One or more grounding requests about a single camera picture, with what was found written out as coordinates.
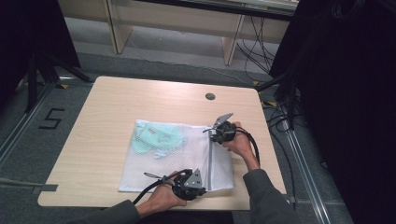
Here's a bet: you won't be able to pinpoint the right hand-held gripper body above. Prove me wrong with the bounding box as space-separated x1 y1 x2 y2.
212 112 237 145

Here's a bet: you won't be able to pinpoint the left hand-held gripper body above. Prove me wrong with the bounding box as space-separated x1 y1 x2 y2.
172 168 204 202

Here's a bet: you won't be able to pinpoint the white mesh laundry bag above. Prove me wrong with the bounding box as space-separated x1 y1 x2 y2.
118 119 235 193

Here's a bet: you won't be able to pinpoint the mint green garment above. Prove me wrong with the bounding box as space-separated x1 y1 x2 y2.
131 120 188 160

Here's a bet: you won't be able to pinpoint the person's right hand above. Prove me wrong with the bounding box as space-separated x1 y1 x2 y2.
221 121 261 172

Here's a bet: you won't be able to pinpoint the person's left hand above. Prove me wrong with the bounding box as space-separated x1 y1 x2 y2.
136 171 188 217

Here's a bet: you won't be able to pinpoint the person's dark lap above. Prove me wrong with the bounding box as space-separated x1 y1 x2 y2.
136 209 235 224

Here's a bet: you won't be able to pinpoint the black metal stand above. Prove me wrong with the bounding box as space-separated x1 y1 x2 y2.
255 70 298 131
23 50 95 114

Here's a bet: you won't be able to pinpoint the light wooden desk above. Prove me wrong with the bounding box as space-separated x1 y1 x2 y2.
57 0 301 66

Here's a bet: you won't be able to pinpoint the black curtain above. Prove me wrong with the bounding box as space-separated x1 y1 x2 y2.
0 0 81 105
269 0 396 224

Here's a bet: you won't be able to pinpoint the grey tape strip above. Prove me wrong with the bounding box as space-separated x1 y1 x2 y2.
30 183 59 196

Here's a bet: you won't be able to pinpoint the right hand-held gripper black cable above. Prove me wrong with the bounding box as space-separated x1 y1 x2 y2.
235 126 262 166

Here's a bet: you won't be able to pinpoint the hand-held gripper black cable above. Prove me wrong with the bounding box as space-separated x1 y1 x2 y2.
132 168 193 206
235 126 262 166

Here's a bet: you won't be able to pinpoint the left hand-held gripper black cable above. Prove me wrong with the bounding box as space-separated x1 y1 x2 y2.
132 168 193 206

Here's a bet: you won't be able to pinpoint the black cables beside table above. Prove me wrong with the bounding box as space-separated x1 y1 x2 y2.
261 101 297 203

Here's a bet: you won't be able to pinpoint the bundle of black floor cables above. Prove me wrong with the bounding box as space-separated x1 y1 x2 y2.
235 15 281 82

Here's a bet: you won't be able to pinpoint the metal floor rail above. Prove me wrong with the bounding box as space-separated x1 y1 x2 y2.
279 122 332 224
0 81 56 169

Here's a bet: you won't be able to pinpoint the beige floor cable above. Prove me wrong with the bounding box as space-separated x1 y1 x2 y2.
0 176 42 189

